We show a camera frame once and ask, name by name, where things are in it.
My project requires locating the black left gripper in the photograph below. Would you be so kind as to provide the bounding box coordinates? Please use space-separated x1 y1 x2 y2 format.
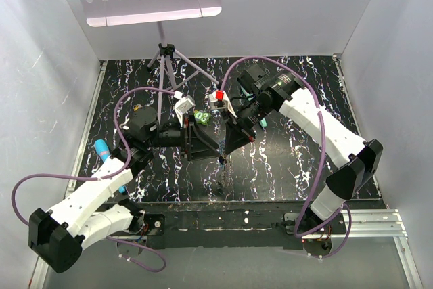
145 114 220 160

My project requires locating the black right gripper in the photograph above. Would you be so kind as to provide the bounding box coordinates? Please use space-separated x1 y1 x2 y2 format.
221 97 273 155

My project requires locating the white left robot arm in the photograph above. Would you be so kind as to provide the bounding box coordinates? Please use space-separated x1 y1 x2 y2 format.
28 107 220 273

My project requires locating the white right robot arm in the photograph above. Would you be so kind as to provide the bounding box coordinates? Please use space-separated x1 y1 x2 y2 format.
209 64 383 238

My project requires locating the green owl toy block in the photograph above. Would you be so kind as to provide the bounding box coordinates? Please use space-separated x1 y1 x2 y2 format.
193 110 211 126

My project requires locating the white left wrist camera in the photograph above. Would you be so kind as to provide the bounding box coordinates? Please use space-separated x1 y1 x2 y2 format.
174 91 195 126

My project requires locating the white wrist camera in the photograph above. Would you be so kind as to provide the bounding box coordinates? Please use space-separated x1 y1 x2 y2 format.
208 91 237 120
174 91 195 126

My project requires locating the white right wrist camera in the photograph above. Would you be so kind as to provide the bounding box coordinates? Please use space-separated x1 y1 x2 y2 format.
208 91 237 120

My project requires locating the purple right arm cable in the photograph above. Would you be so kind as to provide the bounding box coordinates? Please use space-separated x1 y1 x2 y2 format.
219 55 352 259

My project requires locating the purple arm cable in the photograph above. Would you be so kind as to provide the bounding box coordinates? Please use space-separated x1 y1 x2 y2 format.
219 55 352 259
11 86 183 273

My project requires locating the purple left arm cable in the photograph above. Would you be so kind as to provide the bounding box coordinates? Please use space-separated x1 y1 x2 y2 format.
11 86 183 273

